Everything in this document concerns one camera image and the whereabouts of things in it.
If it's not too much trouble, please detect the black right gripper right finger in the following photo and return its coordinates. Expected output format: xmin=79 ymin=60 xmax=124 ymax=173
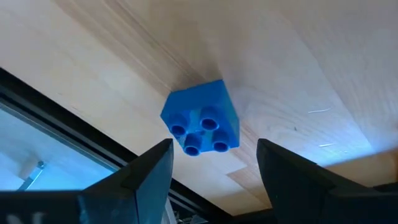
xmin=256 ymin=138 xmax=398 ymax=224

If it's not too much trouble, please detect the small blue toy block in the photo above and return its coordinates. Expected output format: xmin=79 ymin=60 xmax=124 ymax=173
xmin=160 ymin=79 xmax=241 ymax=157

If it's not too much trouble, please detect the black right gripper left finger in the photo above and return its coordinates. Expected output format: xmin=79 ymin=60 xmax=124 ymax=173
xmin=0 ymin=138 xmax=174 ymax=224

